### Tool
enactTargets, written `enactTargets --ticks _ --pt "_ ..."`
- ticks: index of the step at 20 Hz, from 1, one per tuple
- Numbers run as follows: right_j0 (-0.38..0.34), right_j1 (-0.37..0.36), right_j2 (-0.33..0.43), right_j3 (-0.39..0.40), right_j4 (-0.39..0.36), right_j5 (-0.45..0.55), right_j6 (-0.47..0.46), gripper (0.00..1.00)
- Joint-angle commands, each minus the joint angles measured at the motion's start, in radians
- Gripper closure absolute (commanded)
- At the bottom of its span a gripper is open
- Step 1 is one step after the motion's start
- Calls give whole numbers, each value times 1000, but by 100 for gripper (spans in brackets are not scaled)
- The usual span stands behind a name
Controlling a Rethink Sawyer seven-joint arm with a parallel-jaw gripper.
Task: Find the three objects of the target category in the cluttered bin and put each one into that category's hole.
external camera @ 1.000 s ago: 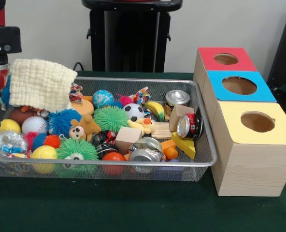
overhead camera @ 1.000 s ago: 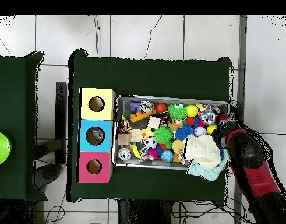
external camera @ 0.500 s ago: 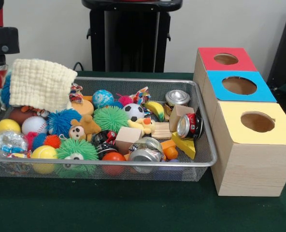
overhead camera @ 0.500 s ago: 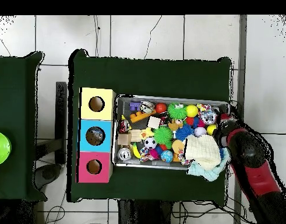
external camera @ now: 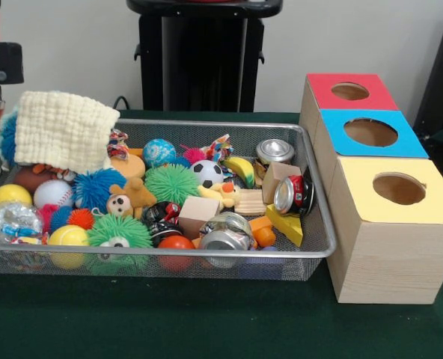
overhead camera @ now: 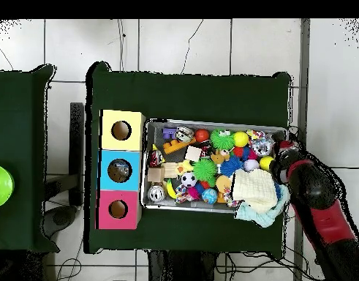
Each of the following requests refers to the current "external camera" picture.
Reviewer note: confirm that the yellow smiley face ball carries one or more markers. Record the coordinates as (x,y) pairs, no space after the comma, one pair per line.
(10,194)

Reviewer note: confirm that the blue spiky ball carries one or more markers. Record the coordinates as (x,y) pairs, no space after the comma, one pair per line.
(98,187)
(9,142)

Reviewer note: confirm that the black and white soccer ball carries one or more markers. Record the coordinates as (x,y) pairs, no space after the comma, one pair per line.
(208,173)

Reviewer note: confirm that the white baseball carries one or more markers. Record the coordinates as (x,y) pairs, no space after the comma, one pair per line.
(53,194)

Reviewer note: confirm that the orange red ball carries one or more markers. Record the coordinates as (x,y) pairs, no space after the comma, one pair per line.
(175,243)

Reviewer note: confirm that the brown teddy bear toy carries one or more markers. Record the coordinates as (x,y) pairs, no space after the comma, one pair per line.
(132,196)

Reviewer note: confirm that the plain yellow ball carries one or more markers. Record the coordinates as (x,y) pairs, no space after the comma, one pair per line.
(68,238)

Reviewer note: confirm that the wooden box with three holes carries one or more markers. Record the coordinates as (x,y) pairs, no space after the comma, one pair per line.
(386,254)

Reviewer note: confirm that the crushed silver can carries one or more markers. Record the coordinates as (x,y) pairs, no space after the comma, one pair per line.
(225,233)

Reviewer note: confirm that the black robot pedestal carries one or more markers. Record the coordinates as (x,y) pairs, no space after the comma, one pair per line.
(199,60)

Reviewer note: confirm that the green spiky ball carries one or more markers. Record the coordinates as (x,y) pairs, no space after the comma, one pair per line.
(119,232)
(173,184)

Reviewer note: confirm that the yellow wedge block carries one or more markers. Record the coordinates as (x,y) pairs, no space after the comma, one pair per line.
(287,224)

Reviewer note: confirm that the dark green table cloth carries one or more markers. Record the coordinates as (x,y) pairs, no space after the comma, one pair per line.
(206,321)

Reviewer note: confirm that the cream yellow cloth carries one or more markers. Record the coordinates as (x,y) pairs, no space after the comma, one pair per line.
(64,127)

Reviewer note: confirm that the crumpled clear plastic bottle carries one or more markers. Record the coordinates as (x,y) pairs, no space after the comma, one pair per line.
(16,221)

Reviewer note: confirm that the clear mesh bin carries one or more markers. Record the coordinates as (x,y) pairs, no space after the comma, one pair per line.
(304,265)

